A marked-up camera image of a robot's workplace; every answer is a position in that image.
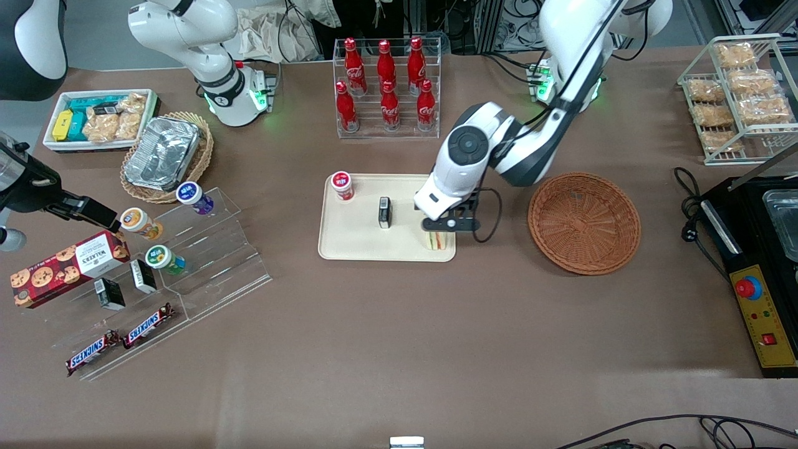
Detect green lid yogurt cup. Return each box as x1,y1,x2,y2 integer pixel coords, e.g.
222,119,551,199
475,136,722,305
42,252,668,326
145,245,186,276

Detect oval wicker basket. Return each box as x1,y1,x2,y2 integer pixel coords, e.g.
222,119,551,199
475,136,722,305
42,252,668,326
120,111,214,205

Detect clear acrylic stepped shelf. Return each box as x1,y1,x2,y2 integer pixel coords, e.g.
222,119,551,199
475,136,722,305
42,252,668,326
44,186,273,381

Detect steel pan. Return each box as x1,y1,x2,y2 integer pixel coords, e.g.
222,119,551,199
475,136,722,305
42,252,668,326
762,189,798,263

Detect white wire rack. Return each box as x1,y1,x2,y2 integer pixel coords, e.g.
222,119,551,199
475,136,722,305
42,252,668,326
677,33,798,166

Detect thin black table cable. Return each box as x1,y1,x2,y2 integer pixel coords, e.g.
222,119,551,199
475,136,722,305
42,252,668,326
555,414,798,449

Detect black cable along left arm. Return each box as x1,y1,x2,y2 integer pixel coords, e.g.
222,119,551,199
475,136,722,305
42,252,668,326
471,0,624,244

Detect purple lid yogurt cup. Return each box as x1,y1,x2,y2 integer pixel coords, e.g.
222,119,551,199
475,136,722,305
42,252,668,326
176,181,214,216

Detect orange lid yogurt cup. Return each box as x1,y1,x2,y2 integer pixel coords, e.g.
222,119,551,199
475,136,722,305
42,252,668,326
120,207,164,241

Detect wrapped bread pack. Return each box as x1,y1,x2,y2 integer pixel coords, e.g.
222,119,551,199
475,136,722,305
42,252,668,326
726,67,780,97
688,78,727,104
737,95,794,125
692,103,736,128
701,129,746,153
714,41,757,68

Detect clear acrylic bottle rack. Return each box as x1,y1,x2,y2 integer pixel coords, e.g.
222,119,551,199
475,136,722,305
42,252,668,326
332,36,441,139

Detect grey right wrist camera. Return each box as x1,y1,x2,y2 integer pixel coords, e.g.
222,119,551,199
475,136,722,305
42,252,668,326
0,226,27,253

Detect person in beige jacket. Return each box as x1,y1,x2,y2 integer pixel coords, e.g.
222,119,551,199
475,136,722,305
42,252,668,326
293,0,342,29

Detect black power cable with plug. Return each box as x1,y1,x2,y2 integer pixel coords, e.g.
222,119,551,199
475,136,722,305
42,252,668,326
673,167,708,244

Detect beige plastic tray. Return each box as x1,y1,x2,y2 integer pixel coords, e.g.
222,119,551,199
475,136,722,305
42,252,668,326
317,173,457,263

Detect beige cloth bag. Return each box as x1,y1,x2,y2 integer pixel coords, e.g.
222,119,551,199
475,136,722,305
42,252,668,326
234,6,325,63

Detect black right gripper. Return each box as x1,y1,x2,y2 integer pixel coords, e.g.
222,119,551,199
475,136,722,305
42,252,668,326
0,153,120,234

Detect black appliance with yellow panel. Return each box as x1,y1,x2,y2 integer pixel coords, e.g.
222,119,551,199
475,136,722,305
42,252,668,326
698,176,798,379

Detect Snickers chocolate bar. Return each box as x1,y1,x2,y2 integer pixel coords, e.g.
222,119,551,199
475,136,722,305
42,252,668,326
65,330,122,377
122,302,176,350

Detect red tartan cookie box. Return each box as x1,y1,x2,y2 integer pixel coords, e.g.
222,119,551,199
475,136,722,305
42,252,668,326
10,230,132,309

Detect long teal snack box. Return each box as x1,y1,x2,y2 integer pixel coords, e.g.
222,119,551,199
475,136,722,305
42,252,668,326
67,94,128,113

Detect red lid yogurt cup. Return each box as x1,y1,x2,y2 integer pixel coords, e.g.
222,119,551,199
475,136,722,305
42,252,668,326
330,171,355,201

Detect aluminium foil tray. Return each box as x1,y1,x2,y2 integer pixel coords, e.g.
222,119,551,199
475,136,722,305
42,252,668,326
125,116,201,192

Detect white rectangular bin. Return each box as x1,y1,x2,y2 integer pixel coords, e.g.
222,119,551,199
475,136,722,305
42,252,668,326
42,89,160,153

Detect round brown wicker basket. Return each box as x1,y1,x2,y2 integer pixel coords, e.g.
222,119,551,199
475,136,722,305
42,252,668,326
527,172,642,276

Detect red cola bottle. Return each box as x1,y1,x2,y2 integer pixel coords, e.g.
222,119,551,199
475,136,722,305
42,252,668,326
416,79,436,130
380,80,401,130
407,36,427,95
344,37,366,96
377,39,397,94
335,81,360,133

